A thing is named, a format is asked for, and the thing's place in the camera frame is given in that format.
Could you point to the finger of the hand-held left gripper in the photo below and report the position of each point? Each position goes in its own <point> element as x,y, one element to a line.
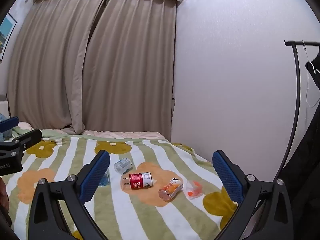
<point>28,137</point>
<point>10,123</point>

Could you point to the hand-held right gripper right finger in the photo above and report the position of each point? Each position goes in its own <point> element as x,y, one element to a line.
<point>228,177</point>

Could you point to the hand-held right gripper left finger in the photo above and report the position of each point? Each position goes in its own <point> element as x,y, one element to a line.
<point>95,177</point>

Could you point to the person's left forearm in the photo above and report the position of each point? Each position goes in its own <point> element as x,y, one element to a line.
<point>2,195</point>

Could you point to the clear cup orange print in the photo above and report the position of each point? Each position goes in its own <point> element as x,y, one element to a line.
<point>193,188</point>

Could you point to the blue clear bottle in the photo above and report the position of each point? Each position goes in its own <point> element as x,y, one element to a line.
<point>104,180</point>

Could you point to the light blue plush toy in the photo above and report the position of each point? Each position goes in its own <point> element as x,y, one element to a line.
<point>3,135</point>

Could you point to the white headboard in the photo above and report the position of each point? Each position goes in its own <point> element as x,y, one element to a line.
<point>3,107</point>

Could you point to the small bottle blue white label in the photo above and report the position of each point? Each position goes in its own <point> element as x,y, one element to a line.
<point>122,165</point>

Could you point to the floral striped blanket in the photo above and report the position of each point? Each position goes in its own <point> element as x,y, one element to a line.
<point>75,155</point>

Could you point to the clear bottle red label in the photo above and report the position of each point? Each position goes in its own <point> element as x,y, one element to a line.
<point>137,181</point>

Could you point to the clear bottle orange label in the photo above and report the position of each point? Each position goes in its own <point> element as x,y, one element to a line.
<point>171,190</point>

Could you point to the beige curtain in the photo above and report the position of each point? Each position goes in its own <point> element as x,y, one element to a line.
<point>50,67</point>
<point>135,67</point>

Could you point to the black hanging garment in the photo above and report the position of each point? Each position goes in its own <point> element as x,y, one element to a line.
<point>301,160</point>

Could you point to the black metal clothes rack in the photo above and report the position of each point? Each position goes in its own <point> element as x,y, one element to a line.
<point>297,80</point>

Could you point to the framed wall picture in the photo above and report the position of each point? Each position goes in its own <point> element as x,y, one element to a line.
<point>6,37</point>

